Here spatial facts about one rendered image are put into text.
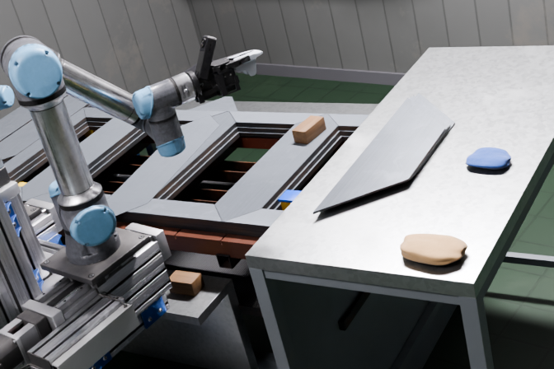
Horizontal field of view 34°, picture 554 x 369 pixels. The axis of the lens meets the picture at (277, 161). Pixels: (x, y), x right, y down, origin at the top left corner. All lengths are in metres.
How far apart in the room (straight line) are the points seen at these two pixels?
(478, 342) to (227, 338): 1.13
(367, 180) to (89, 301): 0.81
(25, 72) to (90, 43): 3.83
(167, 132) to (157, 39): 4.05
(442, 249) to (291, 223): 0.47
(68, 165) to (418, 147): 0.96
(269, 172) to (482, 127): 0.78
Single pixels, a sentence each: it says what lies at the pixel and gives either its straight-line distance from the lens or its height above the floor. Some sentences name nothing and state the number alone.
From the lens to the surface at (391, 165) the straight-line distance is 2.51.
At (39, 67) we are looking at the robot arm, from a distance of 2.18.
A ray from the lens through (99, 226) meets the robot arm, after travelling 2.34.
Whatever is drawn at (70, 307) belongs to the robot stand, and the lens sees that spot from 2.50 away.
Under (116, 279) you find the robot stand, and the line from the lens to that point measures 2.58.
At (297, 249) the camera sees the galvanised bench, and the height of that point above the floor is 1.05.
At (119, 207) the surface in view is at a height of 0.87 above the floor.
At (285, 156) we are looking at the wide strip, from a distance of 3.16.
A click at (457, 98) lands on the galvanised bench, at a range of 2.89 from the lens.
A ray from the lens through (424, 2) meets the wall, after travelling 5.38.
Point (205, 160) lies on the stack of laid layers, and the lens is 3.36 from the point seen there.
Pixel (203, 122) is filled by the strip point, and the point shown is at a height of 0.87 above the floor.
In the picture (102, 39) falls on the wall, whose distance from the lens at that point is 6.06.
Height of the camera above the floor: 2.26
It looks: 26 degrees down
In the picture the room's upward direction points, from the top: 14 degrees counter-clockwise
